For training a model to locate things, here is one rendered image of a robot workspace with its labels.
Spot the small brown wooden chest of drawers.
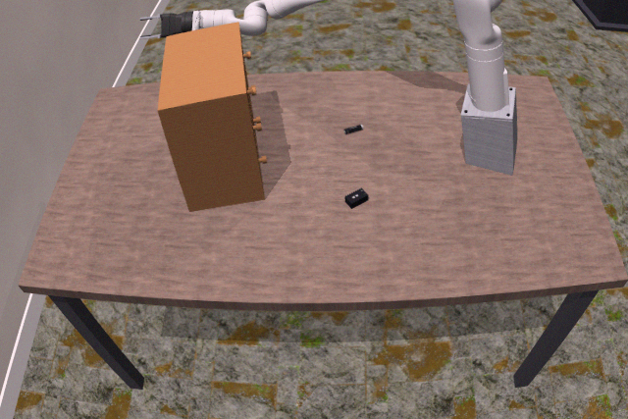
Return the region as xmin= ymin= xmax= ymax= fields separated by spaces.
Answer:
xmin=158 ymin=22 xmax=265 ymax=212

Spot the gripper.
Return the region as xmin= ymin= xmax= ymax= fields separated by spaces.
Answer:
xmin=140 ymin=10 xmax=215 ymax=38

